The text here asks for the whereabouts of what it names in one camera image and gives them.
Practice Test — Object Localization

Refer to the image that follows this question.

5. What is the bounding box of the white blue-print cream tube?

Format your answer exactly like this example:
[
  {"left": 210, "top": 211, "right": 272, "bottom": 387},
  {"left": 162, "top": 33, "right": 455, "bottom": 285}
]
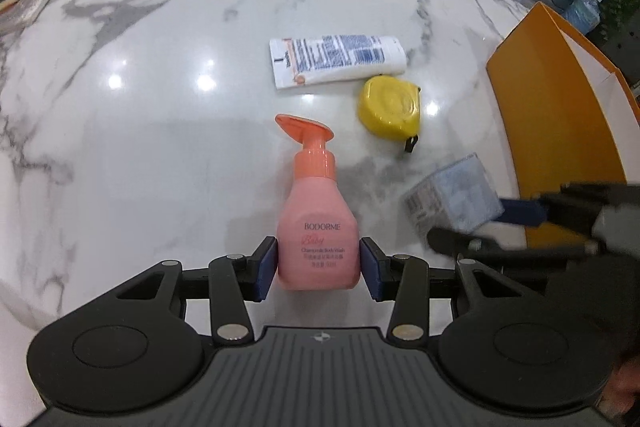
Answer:
[{"left": 269, "top": 35, "right": 408, "bottom": 90}]

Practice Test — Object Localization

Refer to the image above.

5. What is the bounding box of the orange rimmed white box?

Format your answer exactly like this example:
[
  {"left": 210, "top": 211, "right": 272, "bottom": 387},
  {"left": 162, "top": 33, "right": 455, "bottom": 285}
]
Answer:
[{"left": 485, "top": 1, "right": 640, "bottom": 249}]

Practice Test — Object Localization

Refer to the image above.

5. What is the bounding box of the yellow tape measure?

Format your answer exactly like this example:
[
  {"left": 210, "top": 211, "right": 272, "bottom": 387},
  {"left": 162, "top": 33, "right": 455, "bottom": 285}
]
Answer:
[{"left": 357, "top": 75, "right": 421, "bottom": 154}]

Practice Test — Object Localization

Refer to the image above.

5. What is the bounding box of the blue water jug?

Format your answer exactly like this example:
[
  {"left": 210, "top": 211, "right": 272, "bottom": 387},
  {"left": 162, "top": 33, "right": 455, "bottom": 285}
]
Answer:
[{"left": 563, "top": 0, "right": 600, "bottom": 35}]

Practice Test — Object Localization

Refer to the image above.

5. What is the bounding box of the light blue patterned box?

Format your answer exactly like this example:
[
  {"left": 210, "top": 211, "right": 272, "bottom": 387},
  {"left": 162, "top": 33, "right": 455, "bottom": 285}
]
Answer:
[{"left": 402, "top": 154, "right": 504, "bottom": 239}]

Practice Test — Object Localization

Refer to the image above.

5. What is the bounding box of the pink pump lotion bottle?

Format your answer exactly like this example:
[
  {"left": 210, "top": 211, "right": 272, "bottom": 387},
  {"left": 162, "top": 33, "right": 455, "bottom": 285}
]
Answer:
[{"left": 276, "top": 114, "right": 360, "bottom": 291}]

